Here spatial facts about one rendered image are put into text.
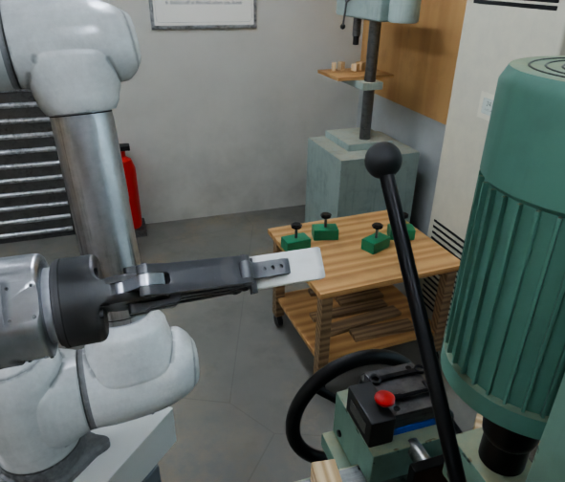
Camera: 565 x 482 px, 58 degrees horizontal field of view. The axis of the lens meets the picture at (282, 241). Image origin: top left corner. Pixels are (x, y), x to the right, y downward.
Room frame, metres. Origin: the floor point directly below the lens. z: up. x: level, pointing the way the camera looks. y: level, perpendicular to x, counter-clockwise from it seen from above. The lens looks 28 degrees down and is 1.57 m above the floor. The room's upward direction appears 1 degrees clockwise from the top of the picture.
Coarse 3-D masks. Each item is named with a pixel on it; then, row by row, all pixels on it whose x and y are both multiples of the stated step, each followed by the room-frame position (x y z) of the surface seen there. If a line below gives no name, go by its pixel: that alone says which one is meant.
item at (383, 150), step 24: (384, 144) 0.45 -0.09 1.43; (384, 168) 0.44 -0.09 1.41; (384, 192) 0.44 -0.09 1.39; (408, 240) 0.41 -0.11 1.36; (408, 264) 0.39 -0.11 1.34; (408, 288) 0.38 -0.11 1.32; (432, 360) 0.34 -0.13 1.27; (432, 384) 0.33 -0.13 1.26; (432, 408) 0.32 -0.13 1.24; (456, 456) 0.29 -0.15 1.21; (456, 480) 0.28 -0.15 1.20
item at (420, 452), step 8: (408, 440) 0.53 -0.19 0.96; (416, 440) 0.53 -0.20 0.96; (416, 448) 0.51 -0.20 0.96; (416, 456) 0.50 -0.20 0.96; (424, 456) 0.50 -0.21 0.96; (440, 456) 0.47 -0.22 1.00; (416, 464) 0.46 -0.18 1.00; (424, 464) 0.46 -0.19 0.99; (432, 464) 0.46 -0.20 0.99; (440, 464) 0.46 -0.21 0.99; (408, 472) 0.46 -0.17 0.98; (416, 472) 0.45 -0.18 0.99; (424, 472) 0.45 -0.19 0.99; (432, 472) 0.46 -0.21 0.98; (440, 472) 0.46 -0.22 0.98; (408, 480) 0.46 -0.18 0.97; (416, 480) 0.45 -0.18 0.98; (424, 480) 0.45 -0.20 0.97; (432, 480) 0.46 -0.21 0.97; (440, 480) 0.46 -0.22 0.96
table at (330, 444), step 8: (328, 432) 0.62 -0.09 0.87; (328, 440) 0.60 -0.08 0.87; (336, 440) 0.60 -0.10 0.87; (328, 448) 0.59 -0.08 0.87; (336, 448) 0.59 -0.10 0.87; (536, 448) 0.57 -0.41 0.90; (328, 456) 0.59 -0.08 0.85; (336, 456) 0.57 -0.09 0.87; (344, 456) 0.57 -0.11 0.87; (344, 464) 0.56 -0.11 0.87; (344, 472) 0.52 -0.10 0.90; (352, 472) 0.52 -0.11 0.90; (360, 472) 0.52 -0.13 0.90; (304, 480) 0.50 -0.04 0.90; (344, 480) 0.50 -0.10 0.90; (352, 480) 0.50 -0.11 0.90; (360, 480) 0.50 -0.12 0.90; (392, 480) 0.51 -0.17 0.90; (400, 480) 0.51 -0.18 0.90
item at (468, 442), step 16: (464, 432) 0.45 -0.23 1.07; (480, 432) 0.45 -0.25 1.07; (464, 448) 0.42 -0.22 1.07; (464, 464) 0.41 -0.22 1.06; (480, 464) 0.40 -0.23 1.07; (528, 464) 0.40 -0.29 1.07; (448, 480) 0.43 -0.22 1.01; (480, 480) 0.38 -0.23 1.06; (496, 480) 0.38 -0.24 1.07; (512, 480) 0.38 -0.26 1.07
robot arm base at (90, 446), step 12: (84, 444) 0.71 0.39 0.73; (96, 444) 0.71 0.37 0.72; (108, 444) 0.72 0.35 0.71; (72, 456) 0.66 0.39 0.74; (84, 456) 0.68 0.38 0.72; (96, 456) 0.70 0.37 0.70; (0, 468) 0.64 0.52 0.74; (60, 468) 0.64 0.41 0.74; (72, 468) 0.66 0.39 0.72; (84, 468) 0.67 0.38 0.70; (0, 480) 0.62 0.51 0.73; (12, 480) 0.62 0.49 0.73; (24, 480) 0.62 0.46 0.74; (36, 480) 0.62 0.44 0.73; (48, 480) 0.62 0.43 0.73; (60, 480) 0.63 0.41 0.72; (72, 480) 0.64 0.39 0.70
